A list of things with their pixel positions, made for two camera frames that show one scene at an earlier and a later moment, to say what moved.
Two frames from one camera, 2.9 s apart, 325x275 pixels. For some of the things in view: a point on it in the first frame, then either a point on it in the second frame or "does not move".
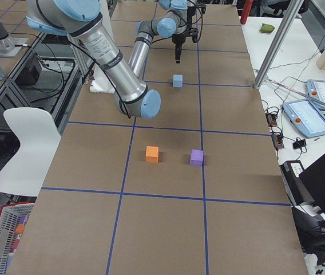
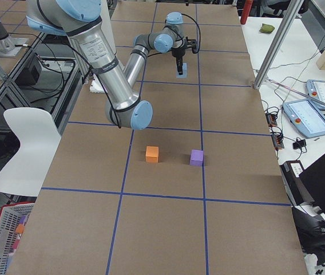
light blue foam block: x=177 y=81 to x=184 y=74
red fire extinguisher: x=247 y=5 does not move
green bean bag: x=266 y=28 does not move
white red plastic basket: x=12 y=222 does not move
